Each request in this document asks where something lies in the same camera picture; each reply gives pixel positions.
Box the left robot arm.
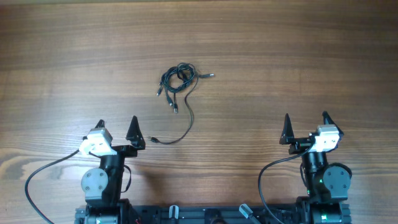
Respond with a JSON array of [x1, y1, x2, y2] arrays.
[[74, 116, 146, 224]]

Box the camera black cable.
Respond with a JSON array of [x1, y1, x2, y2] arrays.
[[24, 149, 80, 224], [257, 143, 315, 224]]

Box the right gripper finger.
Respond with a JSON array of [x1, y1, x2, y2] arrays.
[[322, 111, 344, 137], [279, 113, 294, 145]]

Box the black USB cables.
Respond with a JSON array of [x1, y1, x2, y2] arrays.
[[147, 62, 215, 146]]

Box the left camera black cable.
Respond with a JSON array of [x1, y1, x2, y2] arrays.
[[24, 149, 80, 224]]

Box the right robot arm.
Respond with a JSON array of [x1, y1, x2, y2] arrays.
[[279, 111, 353, 224]]

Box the right camera black cable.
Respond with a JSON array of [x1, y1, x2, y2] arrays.
[[257, 143, 315, 224]]

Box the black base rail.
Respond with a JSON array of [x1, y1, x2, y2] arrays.
[[74, 203, 352, 224]]

